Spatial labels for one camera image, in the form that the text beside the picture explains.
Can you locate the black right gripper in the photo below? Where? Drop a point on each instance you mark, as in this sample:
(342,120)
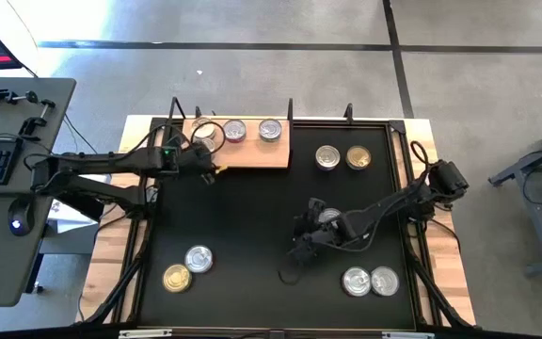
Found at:
(308,230)

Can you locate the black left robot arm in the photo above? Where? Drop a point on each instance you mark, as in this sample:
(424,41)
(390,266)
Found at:
(101,162)

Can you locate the silver metal bracket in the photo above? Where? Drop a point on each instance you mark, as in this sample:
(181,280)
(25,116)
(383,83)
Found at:
(407,335)
(144,334)

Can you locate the black table mat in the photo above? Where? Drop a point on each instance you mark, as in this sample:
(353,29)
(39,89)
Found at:
(252,212)

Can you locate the light wooden shelf board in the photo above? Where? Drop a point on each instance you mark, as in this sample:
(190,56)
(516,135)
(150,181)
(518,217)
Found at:
(252,155)

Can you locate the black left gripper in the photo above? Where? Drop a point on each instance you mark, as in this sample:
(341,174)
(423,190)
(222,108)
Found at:
(198,162)

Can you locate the silver-lid blue-label tuna can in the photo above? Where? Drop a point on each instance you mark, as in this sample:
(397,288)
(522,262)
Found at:
(327,156)
(201,126)

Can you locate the yellow tape tag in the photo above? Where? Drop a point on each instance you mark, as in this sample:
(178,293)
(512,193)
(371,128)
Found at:
(222,167)

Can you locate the gold-lid green-label tuna can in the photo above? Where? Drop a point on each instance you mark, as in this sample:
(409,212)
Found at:
(177,278)

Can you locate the silver-lid red-label tuna can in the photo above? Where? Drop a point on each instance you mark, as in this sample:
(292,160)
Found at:
(234,130)
(329,215)
(199,258)

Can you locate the silver-lid green-label tuna can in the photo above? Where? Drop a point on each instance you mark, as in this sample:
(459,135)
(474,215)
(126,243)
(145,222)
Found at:
(270,129)

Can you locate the black computer mouse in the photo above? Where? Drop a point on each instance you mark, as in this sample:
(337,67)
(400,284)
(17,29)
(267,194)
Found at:
(20,217)

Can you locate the black shelf post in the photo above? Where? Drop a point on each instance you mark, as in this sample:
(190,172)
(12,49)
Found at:
(175,108)
(348,111)
(197,112)
(291,109)

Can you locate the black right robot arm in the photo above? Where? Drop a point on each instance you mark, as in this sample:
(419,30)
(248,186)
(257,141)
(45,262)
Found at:
(393,205)

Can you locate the black metal table frame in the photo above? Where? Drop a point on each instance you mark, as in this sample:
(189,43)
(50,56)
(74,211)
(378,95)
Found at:
(395,126)

